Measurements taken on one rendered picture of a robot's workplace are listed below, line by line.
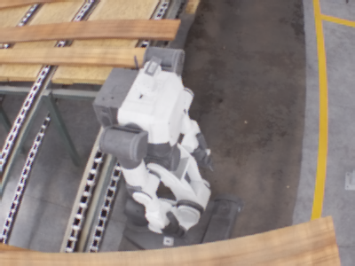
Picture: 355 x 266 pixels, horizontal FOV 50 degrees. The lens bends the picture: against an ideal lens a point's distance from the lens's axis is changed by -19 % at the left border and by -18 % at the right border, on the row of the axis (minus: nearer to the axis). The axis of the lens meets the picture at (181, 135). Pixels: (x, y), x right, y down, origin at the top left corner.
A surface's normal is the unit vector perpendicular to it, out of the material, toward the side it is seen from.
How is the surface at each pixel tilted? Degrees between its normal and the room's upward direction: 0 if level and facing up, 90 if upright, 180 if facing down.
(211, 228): 0
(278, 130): 0
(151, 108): 0
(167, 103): 45
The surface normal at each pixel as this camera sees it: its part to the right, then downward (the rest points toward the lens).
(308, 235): -0.10, -0.59
